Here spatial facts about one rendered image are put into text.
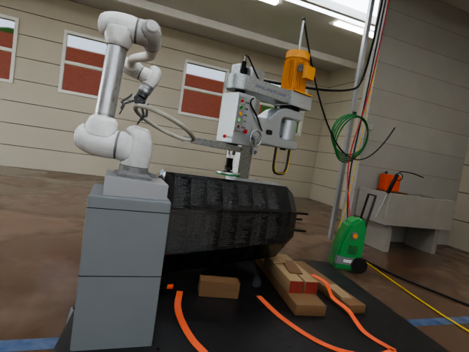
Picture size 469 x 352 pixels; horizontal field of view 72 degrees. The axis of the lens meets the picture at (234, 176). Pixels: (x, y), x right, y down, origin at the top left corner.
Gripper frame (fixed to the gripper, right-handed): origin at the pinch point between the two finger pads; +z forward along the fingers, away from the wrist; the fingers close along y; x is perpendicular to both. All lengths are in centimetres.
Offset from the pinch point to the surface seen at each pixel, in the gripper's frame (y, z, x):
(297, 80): 115, -116, 16
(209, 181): 78, 10, 11
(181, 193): 60, 30, 6
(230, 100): 62, -58, 9
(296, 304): 156, 66, -51
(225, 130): 71, -35, 13
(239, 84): 61, -70, 1
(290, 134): 136, -70, 21
